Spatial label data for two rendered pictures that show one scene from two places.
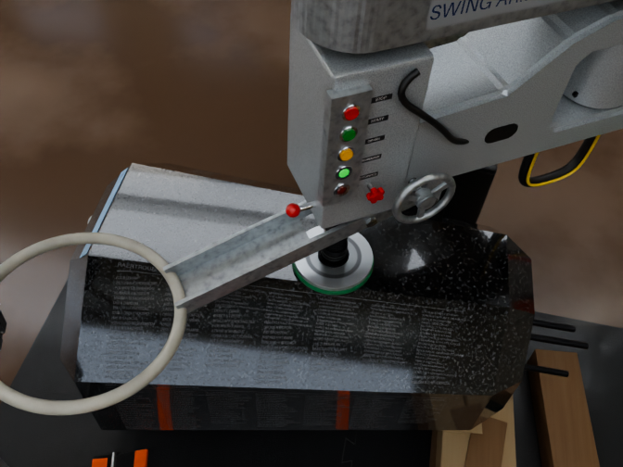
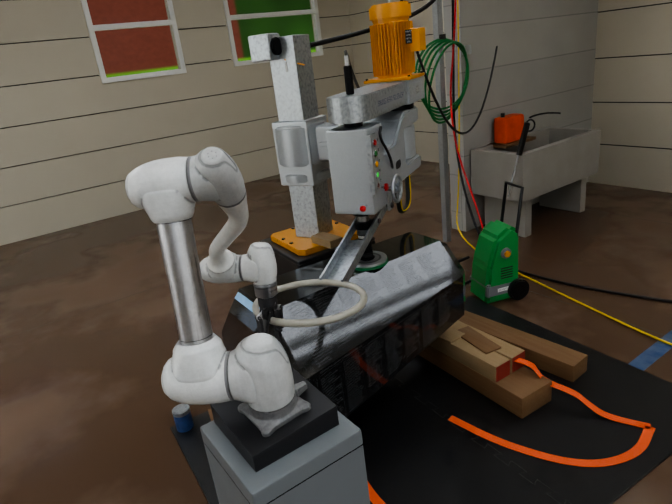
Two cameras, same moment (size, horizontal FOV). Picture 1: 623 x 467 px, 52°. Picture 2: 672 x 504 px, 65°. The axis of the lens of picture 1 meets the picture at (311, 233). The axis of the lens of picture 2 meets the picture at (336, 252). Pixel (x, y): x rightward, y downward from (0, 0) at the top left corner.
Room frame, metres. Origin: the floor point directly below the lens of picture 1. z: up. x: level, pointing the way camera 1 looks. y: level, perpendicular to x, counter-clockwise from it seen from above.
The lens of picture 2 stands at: (-0.94, 1.65, 1.94)
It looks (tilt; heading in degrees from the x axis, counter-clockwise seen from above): 21 degrees down; 322
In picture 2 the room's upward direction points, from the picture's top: 7 degrees counter-clockwise
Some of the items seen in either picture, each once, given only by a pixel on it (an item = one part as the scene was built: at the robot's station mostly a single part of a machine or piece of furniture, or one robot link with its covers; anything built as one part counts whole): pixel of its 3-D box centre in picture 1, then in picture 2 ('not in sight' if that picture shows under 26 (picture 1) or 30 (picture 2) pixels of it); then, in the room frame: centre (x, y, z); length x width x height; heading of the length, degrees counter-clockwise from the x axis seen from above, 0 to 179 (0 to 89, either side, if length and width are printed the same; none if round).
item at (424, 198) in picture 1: (416, 187); (390, 188); (0.96, -0.22, 1.24); 0.15 x 0.10 x 0.15; 115
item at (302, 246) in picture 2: not in sight; (315, 235); (1.87, -0.36, 0.76); 0.49 x 0.49 x 0.05; 82
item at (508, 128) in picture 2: not in sight; (512, 127); (2.17, -3.22, 1.00); 0.50 x 0.22 x 0.33; 86
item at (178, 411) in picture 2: not in sight; (183, 417); (1.66, 0.89, 0.08); 0.10 x 0.10 x 0.13
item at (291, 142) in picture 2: not in sight; (330, 141); (1.70, -0.45, 1.41); 0.74 x 0.34 x 0.25; 28
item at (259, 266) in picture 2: not in sight; (258, 262); (0.71, 0.75, 1.22); 0.13 x 0.11 x 0.16; 47
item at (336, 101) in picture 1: (342, 148); (373, 164); (0.89, -0.05, 1.41); 0.08 x 0.03 x 0.28; 115
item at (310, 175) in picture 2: not in sight; (303, 150); (1.87, -0.36, 1.36); 0.35 x 0.35 x 0.41
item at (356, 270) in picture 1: (333, 256); (367, 259); (1.02, -0.06, 0.89); 0.21 x 0.21 x 0.01
